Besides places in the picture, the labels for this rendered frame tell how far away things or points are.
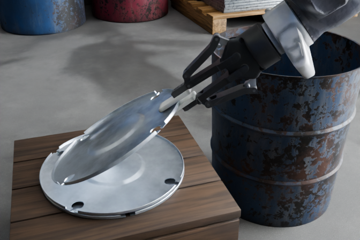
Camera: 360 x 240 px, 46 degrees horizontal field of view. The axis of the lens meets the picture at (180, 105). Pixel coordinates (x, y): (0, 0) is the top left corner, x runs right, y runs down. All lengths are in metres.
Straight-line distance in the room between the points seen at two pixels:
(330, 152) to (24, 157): 0.77
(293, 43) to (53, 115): 1.36
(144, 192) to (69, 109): 1.15
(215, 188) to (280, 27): 0.34
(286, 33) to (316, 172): 0.58
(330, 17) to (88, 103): 1.41
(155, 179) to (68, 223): 0.18
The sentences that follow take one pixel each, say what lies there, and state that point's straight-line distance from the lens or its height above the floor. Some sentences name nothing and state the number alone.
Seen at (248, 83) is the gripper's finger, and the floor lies 0.56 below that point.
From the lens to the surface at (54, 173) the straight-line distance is 0.87.
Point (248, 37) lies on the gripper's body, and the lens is 0.72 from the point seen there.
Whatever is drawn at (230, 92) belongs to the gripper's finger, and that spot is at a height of 0.54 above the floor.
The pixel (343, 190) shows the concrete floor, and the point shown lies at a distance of 1.49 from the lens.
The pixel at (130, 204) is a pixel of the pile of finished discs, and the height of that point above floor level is 0.36.
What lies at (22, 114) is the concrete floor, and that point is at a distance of 1.94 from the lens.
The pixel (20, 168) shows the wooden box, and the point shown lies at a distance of 0.95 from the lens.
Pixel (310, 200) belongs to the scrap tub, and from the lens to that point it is 1.27.
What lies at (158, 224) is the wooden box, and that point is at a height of 0.35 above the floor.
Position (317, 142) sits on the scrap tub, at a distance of 1.14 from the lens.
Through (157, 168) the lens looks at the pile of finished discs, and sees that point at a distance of 0.88.
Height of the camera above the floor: 0.87
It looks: 27 degrees down
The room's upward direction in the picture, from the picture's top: straight up
